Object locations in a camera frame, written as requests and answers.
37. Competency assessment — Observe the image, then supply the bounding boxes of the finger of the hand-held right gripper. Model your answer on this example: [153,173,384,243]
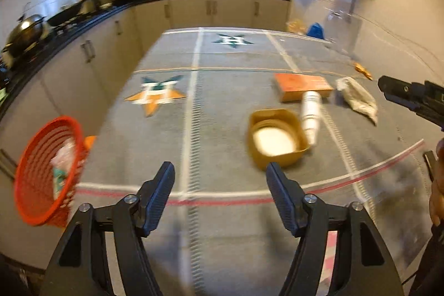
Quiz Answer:
[377,75,431,113]

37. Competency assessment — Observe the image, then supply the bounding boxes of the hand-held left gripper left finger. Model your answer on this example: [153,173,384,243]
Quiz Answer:
[38,161,176,296]

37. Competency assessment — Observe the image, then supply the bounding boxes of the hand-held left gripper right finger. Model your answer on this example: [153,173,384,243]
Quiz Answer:
[265,162,405,296]

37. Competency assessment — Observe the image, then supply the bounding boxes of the green white tissue pack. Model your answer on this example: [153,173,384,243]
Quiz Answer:
[52,167,70,202]

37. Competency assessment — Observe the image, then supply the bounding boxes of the crushed clear plastic cup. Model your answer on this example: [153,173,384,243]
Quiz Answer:
[49,139,77,172]

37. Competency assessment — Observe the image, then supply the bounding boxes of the red plastic mesh basket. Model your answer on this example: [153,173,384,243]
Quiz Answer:
[14,116,88,227]

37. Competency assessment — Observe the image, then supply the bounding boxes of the person's right forearm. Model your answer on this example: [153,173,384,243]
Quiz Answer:
[409,221,444,296]

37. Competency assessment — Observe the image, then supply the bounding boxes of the person's right hand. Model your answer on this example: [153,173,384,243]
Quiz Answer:
[428,138,444,228]

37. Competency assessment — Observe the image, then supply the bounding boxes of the small orange wrapper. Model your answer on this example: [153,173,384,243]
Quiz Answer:
[353,62,374,81]

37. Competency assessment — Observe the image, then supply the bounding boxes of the crumpled white paper bag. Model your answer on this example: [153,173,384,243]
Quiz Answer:
[336,77,379,125]

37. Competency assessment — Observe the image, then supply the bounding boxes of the gold plastic container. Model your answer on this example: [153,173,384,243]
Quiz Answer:
[247,109,310,169]

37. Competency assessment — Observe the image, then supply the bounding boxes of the white plastic bottle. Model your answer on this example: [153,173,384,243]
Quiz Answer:
[300,91,324,147]

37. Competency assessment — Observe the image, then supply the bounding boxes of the orange flat box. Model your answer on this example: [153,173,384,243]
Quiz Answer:
[274,73,334,103]

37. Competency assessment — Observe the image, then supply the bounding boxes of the blue bag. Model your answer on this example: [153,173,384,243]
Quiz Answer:
[306,23,326,40]

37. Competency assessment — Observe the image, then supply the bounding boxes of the clear plastic bag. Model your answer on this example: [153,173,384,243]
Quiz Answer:
[291,0,363,54]

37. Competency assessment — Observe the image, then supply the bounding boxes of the grey star print tablecloth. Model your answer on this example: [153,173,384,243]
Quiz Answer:
[74,27,434,296]

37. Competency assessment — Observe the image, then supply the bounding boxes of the yellow mesh bag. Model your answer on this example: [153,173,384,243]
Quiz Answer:
[286,19,306,35]

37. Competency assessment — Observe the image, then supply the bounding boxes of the black kitchen countertop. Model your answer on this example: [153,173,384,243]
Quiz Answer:
[0,0,292,118]

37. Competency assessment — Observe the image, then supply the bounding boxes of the beige lower kitchen cabinets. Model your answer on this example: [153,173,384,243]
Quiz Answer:
[0,0,292,180]

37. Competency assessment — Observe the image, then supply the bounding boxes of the steel wok with lid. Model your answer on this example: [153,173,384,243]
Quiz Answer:
[2,14,48,70]

